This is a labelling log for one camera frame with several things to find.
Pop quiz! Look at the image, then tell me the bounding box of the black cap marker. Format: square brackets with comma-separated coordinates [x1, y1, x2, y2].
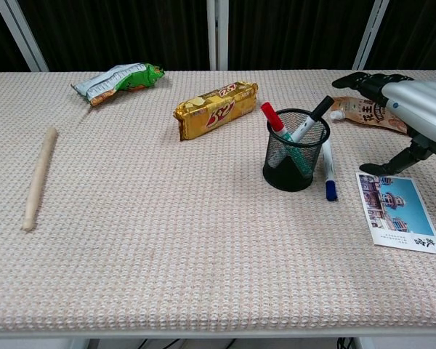
[268, 95, 335, 169]

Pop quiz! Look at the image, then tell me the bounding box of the red capped marker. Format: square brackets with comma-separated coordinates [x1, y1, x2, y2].
[259, 102, 314, 180]

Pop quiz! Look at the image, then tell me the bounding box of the beige woven table cloth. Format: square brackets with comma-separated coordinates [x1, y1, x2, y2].
[0, 68, 436, 334]

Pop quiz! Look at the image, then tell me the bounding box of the black pleated curtain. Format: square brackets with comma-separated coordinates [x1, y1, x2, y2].
[0, 0, 436, 76]

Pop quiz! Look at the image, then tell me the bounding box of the blue capped marker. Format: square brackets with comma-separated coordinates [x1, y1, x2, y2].
[320, 138, 339, 202]

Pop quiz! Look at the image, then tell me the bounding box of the wooden stick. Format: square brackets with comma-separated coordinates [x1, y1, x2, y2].
[21, 127, 58, 233]

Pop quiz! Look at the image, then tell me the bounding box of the building photo postcard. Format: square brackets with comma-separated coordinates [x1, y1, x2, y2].
[355, 172, 436, 257]

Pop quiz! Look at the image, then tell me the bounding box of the brown spouted drink pouch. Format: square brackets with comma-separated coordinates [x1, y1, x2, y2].
[328, 95, 410, 137]

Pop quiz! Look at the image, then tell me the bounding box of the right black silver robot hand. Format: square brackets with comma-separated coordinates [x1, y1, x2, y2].
[331, 71, 436, 176]

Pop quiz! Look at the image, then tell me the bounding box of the yellow biscuit pack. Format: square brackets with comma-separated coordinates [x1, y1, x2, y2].
[172, 81, 259, 142]

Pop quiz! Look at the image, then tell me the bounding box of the black mesh pen holder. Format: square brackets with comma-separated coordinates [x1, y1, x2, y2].
[262, 108, 331, 193]

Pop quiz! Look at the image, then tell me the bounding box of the white frame post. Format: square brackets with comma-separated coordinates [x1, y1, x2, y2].
[206, 0, 230, 71]
[352, 0, 391, 71]
[0, 0, 50, 72]

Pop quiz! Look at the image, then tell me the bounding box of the green white snack bag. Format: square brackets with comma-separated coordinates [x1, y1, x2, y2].
[70, 62, 166, 108]

